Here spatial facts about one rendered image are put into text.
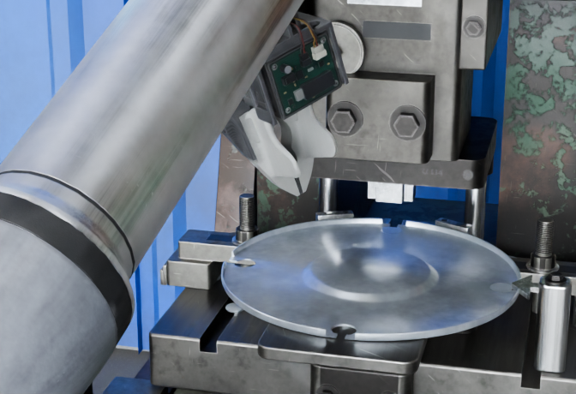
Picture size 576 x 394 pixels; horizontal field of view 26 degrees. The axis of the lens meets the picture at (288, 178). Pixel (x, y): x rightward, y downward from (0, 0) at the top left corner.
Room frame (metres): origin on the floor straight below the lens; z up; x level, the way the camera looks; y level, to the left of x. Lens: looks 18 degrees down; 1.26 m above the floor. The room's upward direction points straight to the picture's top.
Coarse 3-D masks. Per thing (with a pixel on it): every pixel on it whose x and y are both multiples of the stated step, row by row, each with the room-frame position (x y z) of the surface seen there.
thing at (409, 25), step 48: (336, 0) 1.17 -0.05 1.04; (384, 0) 1.16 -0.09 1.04; (432, 0) 1.15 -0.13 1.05; (384, 48) 1.16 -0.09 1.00; (432, 48) 1.15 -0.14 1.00; (336, 96) 1.14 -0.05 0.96; (384, 96) 1.13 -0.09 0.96; (432, 96) 1.14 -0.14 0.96; (336, 144) 1.14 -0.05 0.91; (384, 144) 1.13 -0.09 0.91; (432, 144) 1.15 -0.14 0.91
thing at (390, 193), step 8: (368, 184) 1.23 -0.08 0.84; (376, 184) 1.22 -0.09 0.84; (384, 184) 1.22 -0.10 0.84; (392, 184) 1.22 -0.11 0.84; (400, 184) 1.22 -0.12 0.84; (368, 192) 1.23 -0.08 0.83; (376, 192) 1.22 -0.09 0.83; (384, 192) 1.22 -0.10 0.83; (392, 192) 1.22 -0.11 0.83; (400, 192) 1.22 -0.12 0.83; (408, 192) 1.22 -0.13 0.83; (376, 200) 1.22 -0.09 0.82; (384, 200) 1.22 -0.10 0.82; (392, 200) 1.22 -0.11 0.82; (400, 200) 1.22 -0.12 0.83; (408, 200) 1.22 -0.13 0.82
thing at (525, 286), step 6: (528, 276) 1.11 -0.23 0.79; (516, 282) 1.09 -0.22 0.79; (522, 282) 1.09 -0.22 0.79; (528, 282) 1.09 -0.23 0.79; (516, 288) 1.08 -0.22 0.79; (522, 288) 1.08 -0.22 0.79; (528, 288) 1.08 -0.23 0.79; (534, 288) 1.08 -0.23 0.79; (522, 294) 1.07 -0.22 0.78; (528, 294) 1.06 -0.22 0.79
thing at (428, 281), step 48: (288, 240) 1.22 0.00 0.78; (336, 240) 1.22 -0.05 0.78; (384, 240) 1.22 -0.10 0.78; (432, 240) 1.22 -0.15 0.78; (480, 240) 1.20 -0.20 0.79; (240, 288) 1.09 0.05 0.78; (288, 288) 1.09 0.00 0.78; (336, 288) 1.08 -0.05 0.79; (384, 288) 1.08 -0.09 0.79; (432, 288) 1.09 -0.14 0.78; (480, 288) 1.09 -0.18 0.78; (336, 336) 0.99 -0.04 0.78; (384, 336) 0.98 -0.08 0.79; (432, 336) 0.99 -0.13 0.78
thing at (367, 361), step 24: (264, 336) 0.99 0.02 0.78; (288, 336) 0.99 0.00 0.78; (312, 336) 0.99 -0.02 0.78; (288, 360) 0.96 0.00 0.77; (312, 360) 0.96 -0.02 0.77; (336, 360) 0.95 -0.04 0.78; (360, 360) 0.95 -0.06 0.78; (384, 360) 0.95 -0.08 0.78; (408, 360) 0.94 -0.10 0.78; (312, 384) 1.09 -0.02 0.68; (336, 384) 1.08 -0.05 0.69; (360, 384) 1.07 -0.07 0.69; (384, 384) 1.07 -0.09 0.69; (408, 384) 1.06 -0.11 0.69
